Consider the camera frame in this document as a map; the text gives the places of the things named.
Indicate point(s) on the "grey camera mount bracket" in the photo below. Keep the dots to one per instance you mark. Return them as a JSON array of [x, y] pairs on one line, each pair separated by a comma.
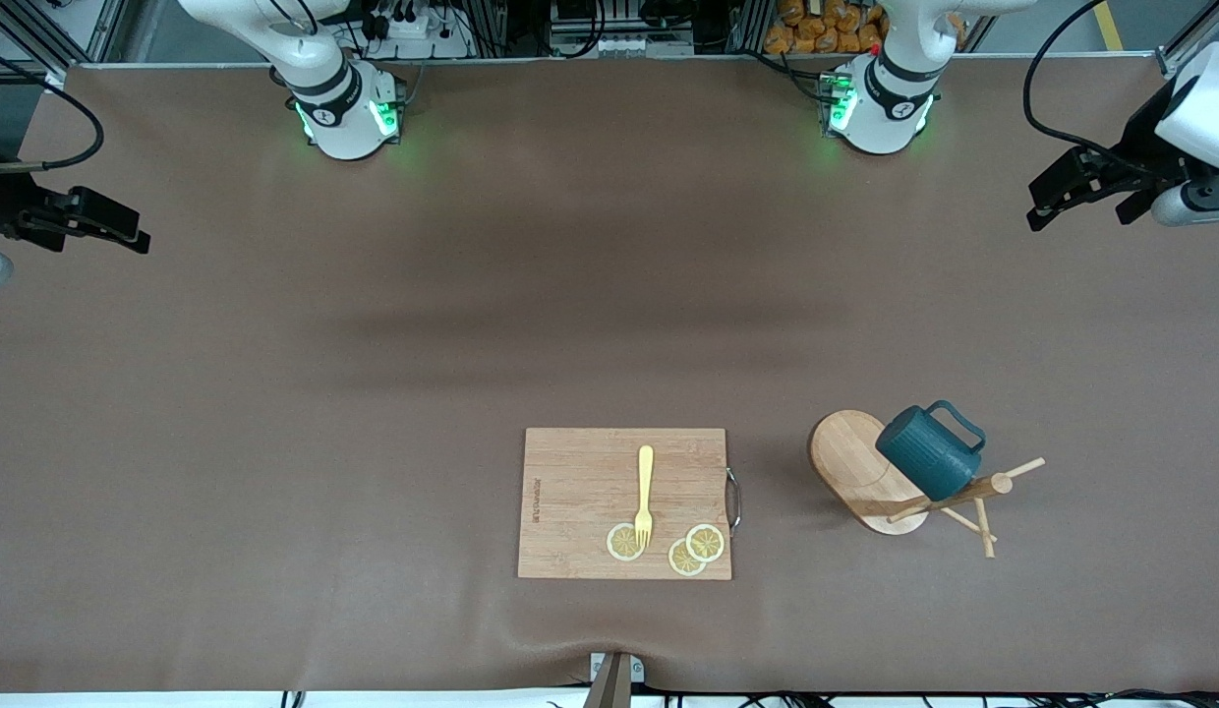
[[614, 683]]

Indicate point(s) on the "orange snack pile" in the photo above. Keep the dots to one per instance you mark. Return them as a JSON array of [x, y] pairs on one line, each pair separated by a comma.
[[806, 29]]

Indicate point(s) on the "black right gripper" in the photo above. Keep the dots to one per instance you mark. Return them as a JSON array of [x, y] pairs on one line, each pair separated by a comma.
[[2, 210]]

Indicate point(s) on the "aluminium frame post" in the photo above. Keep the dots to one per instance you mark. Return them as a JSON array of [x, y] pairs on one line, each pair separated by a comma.
[[1185, 49], [88, 29]]

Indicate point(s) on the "teal mug with yellow interior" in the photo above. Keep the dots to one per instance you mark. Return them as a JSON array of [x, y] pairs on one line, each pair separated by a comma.
[[924, 452]]

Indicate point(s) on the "yellow plastic fork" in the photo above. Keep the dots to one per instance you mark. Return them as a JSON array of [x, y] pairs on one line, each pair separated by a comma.
[[646, 472]]

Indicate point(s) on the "wooden mug rack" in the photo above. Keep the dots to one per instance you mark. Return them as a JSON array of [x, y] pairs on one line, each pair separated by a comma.
[[845, 462]]

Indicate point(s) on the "white power strip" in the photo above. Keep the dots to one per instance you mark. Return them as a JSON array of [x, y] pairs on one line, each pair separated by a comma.
[[437, 44]]

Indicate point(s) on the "wooden cutting board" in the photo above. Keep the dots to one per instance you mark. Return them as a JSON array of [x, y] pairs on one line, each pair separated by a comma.
[[580, 492]]

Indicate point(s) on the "grey socket strip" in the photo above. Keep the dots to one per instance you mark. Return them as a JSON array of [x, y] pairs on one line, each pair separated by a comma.
[[619, 45]]

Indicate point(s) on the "table cover mat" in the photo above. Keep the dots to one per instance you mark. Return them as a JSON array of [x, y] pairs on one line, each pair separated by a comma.
[[374, 344]]

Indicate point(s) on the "lemon slice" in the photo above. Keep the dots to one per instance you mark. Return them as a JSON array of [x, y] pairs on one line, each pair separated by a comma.
[[619, 543], [708, 543], [680, 562]]

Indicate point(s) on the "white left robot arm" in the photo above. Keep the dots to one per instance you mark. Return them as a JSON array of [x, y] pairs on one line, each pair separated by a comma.
[[885, 113]]

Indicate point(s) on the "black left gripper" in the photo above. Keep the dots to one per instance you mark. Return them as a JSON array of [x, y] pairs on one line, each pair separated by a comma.
[[1141, 152]]

